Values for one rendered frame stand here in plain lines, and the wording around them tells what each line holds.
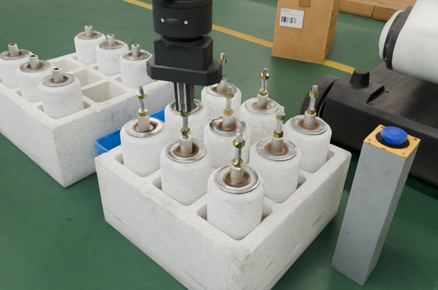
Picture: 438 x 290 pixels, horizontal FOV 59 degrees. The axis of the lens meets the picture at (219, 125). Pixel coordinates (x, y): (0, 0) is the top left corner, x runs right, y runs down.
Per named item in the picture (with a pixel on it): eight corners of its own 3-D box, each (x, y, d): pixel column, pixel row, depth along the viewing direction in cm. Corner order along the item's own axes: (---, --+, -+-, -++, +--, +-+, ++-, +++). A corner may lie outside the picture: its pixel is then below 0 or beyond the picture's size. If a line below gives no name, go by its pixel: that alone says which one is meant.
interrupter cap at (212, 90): (199, 92, 92) (199, 89, 92) (217, 81, 98) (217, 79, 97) (225, 101, 89) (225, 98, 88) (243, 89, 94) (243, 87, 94)
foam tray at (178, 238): (216, 149, 115) (217, 95, 106) (337, 213, 94) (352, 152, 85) (104, 220, 90) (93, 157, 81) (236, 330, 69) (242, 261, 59)
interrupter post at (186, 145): (184, 158, 70) (183, 142, 68) (176, 151, 71) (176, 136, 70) (195, 153, 71) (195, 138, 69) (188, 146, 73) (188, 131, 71)
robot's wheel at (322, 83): (326, 120, 132) (337, 65, 121) (340, 126, 129) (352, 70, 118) (293, 144, 119) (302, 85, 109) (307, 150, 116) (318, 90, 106)
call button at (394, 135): (384, 133, 67) (387, 122, 66) (408, 141, 65) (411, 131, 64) (375, 142, 65) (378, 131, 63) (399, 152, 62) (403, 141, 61)
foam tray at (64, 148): (105, 91, 146) (99, 45, 136) (177, 130, 124) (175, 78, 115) (-2, 131, 121) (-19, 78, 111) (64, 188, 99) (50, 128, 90)
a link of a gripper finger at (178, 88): (185, 104, 68) (184, 71, 65) (179, 113, 65) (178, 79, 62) (176, 103, 68) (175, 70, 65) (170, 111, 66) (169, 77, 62)
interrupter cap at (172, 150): (179, 170, 67) (179, 167, 66) (157, 149, 72) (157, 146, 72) (214, 155, 71) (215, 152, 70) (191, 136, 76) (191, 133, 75)
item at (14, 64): (37, 101, 123) (23, 46, 114) (52, 111, 118) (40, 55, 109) (6, 111, 117) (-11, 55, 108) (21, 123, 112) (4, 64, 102)
